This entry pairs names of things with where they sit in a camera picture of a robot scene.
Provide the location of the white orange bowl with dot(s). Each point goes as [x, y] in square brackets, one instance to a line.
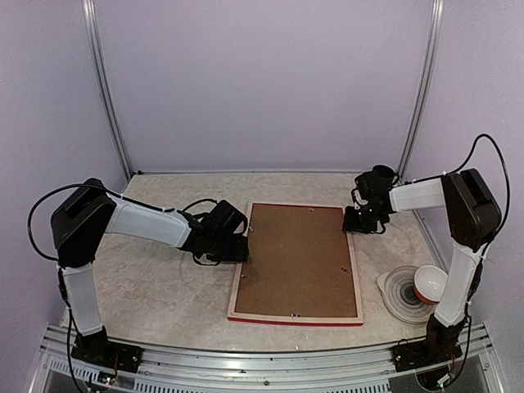
[429, 284]

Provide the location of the front aluminium rail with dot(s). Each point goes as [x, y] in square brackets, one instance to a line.
[177, 369]

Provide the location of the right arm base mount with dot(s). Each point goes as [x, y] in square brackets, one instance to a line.
[410, 355]

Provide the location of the right aluminium post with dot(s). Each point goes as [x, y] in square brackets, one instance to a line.
[428, 64]

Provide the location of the brown backing board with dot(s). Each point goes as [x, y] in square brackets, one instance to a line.
[299, 262]

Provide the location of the dark green mug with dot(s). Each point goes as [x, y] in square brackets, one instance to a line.
[386, 174]

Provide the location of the clear glass plate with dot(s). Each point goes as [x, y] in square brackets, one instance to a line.
[398, 292]

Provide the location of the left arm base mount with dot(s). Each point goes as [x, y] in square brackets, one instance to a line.
[117, 356]

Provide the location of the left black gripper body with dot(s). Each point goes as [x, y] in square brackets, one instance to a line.
[223, 251]

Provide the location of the red wooden picture frame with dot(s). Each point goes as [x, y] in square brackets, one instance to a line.
[360, 294]

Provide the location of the aluminium post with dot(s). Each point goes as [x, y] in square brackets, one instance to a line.
[95, 45]
[428, 64]

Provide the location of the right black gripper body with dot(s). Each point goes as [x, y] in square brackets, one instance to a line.
[377, 217]

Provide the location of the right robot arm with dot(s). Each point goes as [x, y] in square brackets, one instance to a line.
[475, 219]

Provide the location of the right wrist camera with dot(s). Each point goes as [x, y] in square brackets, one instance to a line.
[356, 198]

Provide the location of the left aluminium post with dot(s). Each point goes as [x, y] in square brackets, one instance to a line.
[95, 45]

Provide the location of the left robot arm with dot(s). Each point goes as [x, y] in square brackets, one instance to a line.
[92, 211]

